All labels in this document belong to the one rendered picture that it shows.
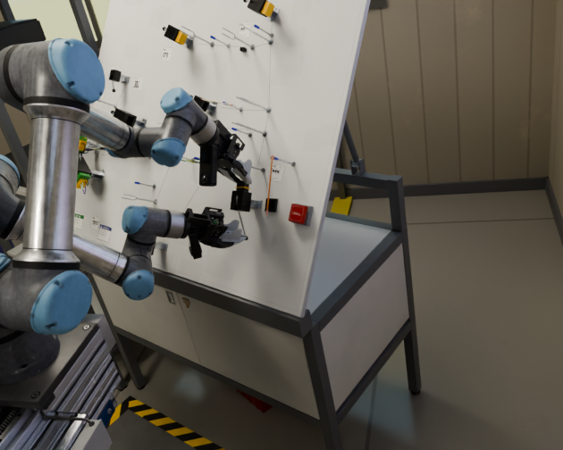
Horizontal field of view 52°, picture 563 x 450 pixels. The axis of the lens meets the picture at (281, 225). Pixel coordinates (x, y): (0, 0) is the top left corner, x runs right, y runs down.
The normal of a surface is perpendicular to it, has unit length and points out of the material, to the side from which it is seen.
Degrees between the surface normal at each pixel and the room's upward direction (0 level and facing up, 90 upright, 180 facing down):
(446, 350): 0
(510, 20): 90
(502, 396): 0
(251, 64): 54
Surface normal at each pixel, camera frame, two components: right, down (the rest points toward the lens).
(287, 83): -0.59, -0.10
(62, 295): 0.91, 0.16
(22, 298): -0.33, -0.10
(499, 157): -0.22, 0.52
